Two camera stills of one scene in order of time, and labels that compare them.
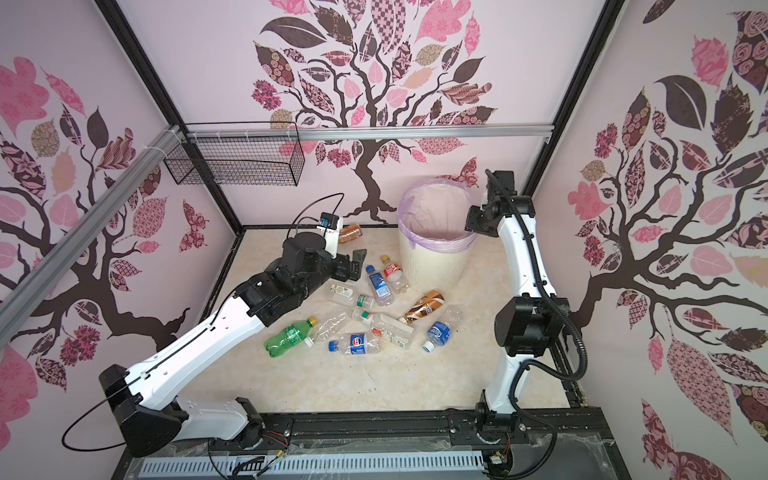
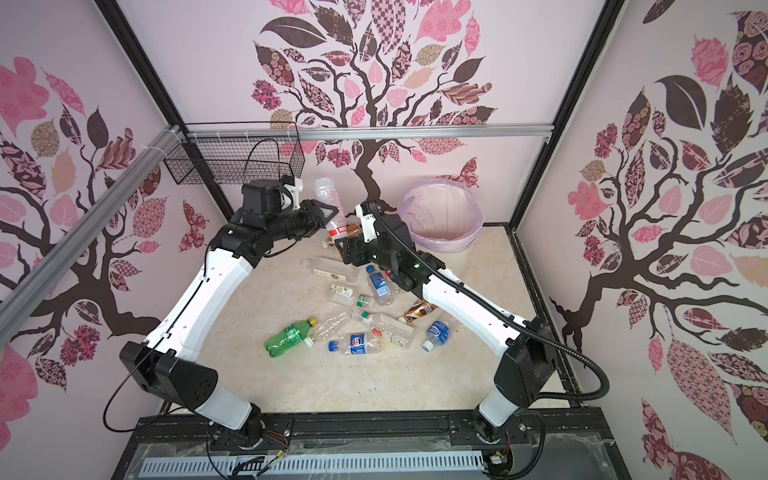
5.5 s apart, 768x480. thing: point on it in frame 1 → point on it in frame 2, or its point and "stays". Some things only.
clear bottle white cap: (327, 329) stays
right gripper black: (470, 223) → (354, 248)
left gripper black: (343, 272) → (315, 217)
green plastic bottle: (288, 337) stays
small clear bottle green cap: (347, 295) stays
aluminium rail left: (15, 301) stays
